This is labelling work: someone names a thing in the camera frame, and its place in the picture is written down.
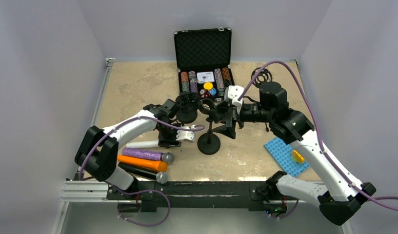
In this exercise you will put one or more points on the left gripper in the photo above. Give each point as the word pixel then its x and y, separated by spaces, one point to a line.
pixel 170 142

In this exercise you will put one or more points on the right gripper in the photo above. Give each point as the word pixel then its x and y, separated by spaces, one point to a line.
pixel 229 130

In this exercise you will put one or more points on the white microphone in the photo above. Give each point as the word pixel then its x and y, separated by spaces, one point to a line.
pixel 143 144

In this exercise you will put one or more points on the purple glitter microphone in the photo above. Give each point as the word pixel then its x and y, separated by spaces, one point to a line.
pixel 149 155

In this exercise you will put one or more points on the orange microphone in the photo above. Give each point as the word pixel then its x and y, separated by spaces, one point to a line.
pixel 157 166

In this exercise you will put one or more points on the black silver-mesh microphone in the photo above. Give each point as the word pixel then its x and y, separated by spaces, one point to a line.
pixel 160 177

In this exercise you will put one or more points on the black shock-mount microphone stand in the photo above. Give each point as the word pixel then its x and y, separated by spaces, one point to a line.
pixel 188 106

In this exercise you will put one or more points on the black tripod stand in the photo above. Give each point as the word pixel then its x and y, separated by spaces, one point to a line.
pixel 264 76

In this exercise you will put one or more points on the black clip microphone stand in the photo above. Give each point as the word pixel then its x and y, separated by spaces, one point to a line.
pixel 231 91

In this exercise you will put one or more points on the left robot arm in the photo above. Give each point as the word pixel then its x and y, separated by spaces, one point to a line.
pixel 98 152

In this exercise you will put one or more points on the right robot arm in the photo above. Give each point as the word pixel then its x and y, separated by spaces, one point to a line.
pixel 339 196

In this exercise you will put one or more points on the blue building baseplate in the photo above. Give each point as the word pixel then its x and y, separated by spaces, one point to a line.
pixel 282 155

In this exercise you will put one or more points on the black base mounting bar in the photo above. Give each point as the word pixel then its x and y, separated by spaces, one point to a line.
pixel 250 195

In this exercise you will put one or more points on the yellow building brick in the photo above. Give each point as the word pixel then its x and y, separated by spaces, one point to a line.
pixel 297 157

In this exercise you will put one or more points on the black poker chip case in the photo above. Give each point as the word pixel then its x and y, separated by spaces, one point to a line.
pixel 203 50

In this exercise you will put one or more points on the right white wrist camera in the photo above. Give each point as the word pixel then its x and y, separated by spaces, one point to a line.
pixel 237 102

